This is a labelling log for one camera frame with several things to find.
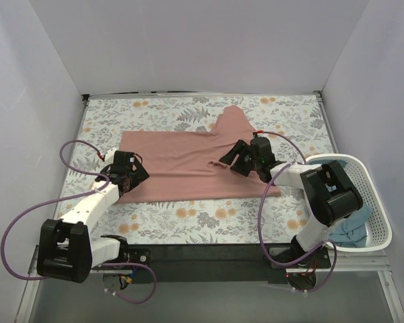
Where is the pink t shirt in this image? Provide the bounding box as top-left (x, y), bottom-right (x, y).
top-left (119, 106), bottom-right (266, 203)

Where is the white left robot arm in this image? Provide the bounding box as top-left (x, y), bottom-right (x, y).
top-left (36, 149), bottom-right (149, 283)

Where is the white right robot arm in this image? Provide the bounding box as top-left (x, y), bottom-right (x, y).
top-left (220, 134), bottom-right (364, 268)

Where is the floral patterned table mat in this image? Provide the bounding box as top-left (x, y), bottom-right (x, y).
top-left (57, 94), bottom-right (333, 244)

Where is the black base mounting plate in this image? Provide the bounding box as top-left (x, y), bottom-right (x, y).
top-left (90, 244), bottom-right (334, 287)

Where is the blue t shirt in basket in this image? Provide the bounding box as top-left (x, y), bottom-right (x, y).
top-left (329, 159), bottom-right (373, 248)

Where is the white plastic laundry basket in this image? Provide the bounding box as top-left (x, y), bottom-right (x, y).
top-left (307, 153), bottom-right (393, 253)

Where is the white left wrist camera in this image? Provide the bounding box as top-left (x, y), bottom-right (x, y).
top-left (98, 147), bottom-right (117, 164)

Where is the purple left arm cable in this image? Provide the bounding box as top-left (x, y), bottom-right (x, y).
top-left (0, 139), bottom-right (158, 306)

